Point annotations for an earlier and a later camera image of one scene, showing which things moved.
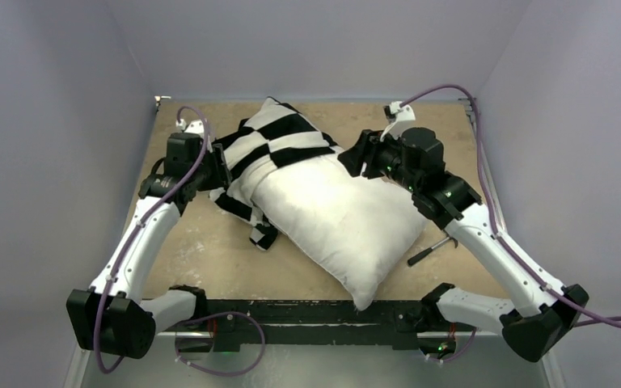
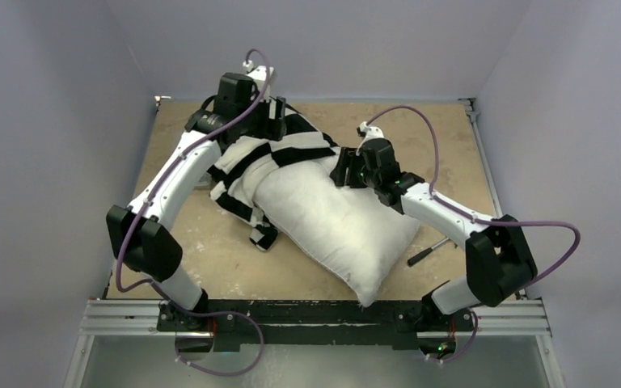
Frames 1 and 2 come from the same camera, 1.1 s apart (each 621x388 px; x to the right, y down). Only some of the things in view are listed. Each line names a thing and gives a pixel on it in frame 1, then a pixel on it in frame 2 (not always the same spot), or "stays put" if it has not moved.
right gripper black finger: x=353 y=158 → x=338 y=175
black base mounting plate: x=230 y=322 stays put
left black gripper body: x=209 y=174 → x=257 y=123
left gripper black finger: x=225 y=175 → x=280 y=107
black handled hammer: x=421 y=255 stays put
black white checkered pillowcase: x=277 y=135 stays put
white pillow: x=364 y=229 stays put
